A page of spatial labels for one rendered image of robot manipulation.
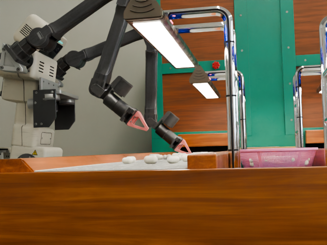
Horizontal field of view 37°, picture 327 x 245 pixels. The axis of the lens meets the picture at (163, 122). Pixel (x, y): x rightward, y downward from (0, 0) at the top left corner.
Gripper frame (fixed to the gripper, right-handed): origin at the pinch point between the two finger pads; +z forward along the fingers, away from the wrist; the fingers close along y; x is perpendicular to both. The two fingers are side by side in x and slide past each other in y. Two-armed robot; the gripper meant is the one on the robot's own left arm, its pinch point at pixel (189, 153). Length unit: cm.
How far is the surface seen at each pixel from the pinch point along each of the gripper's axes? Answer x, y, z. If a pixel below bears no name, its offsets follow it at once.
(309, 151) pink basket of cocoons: -32, -71, 37
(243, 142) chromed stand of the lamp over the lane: -20.6, -18.1, 17.2
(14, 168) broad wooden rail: 9, -143, -9
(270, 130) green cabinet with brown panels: -34, 40, 22
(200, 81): -29, -39, -10
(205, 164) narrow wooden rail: -16, -142, 19
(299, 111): -46, -18, 27
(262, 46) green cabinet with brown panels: -67, 40, -10
